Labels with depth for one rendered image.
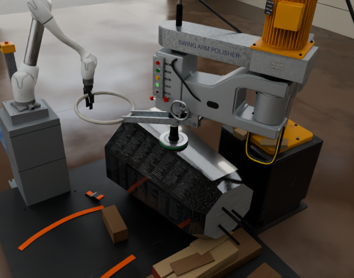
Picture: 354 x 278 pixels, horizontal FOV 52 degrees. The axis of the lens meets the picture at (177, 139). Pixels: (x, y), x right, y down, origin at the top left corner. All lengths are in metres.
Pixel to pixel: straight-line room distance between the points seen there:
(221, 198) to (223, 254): 0.50
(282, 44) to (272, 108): 0.38
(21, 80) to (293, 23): 2.04
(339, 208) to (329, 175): 0.49
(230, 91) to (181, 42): 0.41
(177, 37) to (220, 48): 0.29
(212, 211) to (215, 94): 0.77
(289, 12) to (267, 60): 0.29
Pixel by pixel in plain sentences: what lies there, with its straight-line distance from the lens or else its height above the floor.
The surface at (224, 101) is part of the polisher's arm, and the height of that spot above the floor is 1.31.
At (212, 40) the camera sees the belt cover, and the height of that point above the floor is 1.67.
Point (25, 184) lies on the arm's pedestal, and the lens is 3.38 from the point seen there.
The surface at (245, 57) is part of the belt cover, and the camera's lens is 2.12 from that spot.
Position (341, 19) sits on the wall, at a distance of 8.91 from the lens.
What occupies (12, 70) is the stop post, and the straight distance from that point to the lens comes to 4.09.
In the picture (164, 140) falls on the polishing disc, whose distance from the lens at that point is 2.72.
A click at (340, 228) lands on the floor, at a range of 3.58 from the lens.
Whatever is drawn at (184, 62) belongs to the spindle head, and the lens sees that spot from 2.34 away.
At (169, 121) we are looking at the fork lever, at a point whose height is 1.00.
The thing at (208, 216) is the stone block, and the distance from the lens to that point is 2.47.
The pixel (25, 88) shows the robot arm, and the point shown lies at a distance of 3.09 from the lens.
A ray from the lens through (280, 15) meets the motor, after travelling 1.95.
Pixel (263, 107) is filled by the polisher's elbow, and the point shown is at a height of 1.34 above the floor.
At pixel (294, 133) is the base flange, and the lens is 3.12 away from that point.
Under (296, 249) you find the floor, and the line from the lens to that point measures 3.26.
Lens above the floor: 2.35
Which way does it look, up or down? 34 degrees down
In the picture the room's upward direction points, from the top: 3 degrees clockwise
